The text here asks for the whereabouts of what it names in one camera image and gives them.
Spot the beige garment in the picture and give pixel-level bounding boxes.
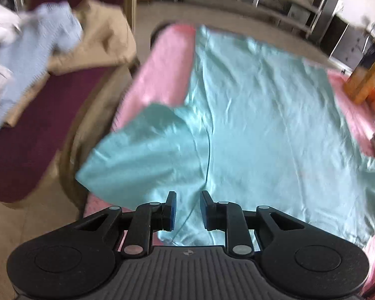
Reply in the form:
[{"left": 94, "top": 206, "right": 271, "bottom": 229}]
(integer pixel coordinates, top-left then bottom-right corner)
[{"left": 3, "top": 0, "right": 137, "bottom": 127}]

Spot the teal t-shirt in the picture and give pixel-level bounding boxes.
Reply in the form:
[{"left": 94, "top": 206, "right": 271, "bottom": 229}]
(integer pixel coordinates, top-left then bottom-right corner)
[{"left": 75, "top": 25, "right": 375, "bottom": 247}]

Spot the pink blanket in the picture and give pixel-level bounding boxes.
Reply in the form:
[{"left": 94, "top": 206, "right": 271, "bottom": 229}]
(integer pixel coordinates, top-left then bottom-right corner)
[{"left": 83, "top": 23, "right": 375, "bottom": 300}]

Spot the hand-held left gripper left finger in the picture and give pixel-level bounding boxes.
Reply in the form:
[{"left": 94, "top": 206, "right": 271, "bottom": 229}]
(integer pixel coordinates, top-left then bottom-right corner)
[{"left": 74, "top": 190, "right": 177, "bottom": 258}]

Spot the maroon chair with gold frame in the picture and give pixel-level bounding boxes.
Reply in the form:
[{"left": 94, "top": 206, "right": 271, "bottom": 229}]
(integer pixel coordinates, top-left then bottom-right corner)
[{"left": 0, "top": 0, "right": 141, "bottom": 213}]

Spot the grey shelf unit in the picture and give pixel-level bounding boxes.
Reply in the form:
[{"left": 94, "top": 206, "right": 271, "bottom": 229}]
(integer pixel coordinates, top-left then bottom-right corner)
[{"left": 156, "top": 0, "right": 351, "bottom": 60}]

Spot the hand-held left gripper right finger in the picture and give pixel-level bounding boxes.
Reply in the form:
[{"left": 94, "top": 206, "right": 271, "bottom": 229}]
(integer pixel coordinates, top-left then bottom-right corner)
[{"left": 200, "top": 190, "right": 303, "bottom": 258}]

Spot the light blue knit sweater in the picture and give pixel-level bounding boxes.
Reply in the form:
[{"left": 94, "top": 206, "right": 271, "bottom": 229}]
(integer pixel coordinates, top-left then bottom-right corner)
[{"left": 0, "top": 1, "right": 83, "bottom": 147}]

